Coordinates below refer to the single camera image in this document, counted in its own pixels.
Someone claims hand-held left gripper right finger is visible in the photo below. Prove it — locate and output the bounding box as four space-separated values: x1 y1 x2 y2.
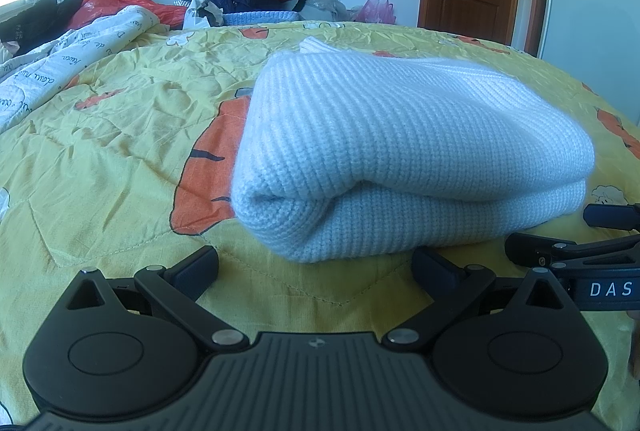
382 245 596 354

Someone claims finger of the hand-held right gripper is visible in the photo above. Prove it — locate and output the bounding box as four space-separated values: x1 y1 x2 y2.
504 232 640 273
583 202 640 229

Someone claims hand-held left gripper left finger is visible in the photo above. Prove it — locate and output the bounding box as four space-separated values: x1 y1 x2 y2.
44 245 251 354

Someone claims white knit sweater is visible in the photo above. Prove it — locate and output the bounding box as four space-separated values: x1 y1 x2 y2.
231 37 597 263

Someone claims person's right hand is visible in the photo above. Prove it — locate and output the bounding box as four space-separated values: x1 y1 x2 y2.
627 311 640 382

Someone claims yellow printed quilt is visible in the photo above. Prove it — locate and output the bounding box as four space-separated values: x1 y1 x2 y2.
0 18 640 431

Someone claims white printed quilt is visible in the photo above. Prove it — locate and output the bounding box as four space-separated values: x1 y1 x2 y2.
0 4 163 134

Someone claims white crumpled plastic bag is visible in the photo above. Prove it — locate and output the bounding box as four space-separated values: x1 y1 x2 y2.
184 0 226 30

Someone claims light blue knit garment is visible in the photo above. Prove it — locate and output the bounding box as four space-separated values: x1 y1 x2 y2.
222 10 301 27

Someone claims pink plastic bag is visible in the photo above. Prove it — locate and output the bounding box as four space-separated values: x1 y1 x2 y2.
350 0 397 24

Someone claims navy padded jacket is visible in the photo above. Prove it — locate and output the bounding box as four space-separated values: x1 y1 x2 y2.
205 0 301 14

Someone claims black cloth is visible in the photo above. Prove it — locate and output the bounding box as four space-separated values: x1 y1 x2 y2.
0 0 86 57

